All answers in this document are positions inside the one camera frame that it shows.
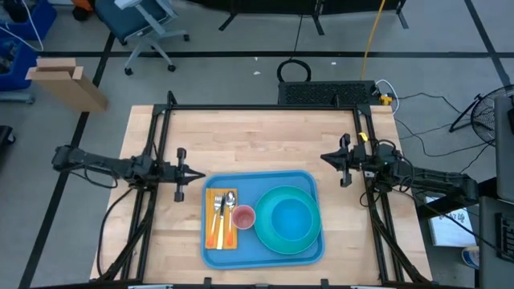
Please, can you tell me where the black floor fan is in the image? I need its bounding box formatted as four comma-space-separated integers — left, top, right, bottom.
448, 83, 514, 148

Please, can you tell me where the white printed box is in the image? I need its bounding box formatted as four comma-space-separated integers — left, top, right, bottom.
425, 195, 479, 248

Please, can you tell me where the teal plate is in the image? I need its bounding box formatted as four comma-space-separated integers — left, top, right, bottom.
253, 185, 323, 256

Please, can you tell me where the pink cup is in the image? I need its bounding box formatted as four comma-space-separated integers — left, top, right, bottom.
231, 204, 257, 230

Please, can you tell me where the metal fork orange handle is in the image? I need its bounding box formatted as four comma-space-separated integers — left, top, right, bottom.
206, 193, 224, 249

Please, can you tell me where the office chair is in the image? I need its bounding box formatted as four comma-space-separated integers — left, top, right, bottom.
95, 0, 191, 77

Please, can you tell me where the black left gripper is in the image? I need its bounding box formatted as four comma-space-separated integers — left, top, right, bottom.
160, 147, 206, 202

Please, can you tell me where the black perforated computer case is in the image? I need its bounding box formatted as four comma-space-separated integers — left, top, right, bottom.
277, 79, 381, 107

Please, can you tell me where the long cardboard box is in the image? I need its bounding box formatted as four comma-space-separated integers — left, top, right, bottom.
25, 57, 109, 114

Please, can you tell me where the black aluminium table frame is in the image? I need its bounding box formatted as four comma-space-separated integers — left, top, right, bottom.
90, 90, 433, 289

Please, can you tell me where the blue storage bin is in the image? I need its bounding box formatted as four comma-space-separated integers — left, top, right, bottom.
0, 38, 39, 92
0, 0, 58, 41

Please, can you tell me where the yellow cloth napkin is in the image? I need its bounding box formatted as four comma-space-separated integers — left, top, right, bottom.
204, 187, 239, 250

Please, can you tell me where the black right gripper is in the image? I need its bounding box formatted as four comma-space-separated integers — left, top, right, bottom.
320, 133, 369, 189

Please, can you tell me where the blue bowl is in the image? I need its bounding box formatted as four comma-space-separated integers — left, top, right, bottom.
270, 197, 312, 242

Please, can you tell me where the yellow hanging cable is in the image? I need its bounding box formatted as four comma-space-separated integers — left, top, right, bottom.
359, 0, 387, 81

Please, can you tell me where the blue white round object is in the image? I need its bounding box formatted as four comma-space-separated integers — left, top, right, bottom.
460, 245, 481, 271

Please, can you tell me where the metal spoon orange handle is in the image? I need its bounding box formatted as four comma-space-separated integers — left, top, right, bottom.
225, 190, 237, 247

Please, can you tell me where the metal knife cream handle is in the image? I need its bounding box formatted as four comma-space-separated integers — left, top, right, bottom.
215, 196, 226, 250

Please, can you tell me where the black keyboard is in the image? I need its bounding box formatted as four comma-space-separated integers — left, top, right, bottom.
495, 212, 514, 263

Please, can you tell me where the black coiled cable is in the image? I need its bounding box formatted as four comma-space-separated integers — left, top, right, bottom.
276, 58, 312, 83

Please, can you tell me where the blue plastic tray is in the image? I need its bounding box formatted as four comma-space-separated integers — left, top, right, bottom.
199, 169, 326, 271

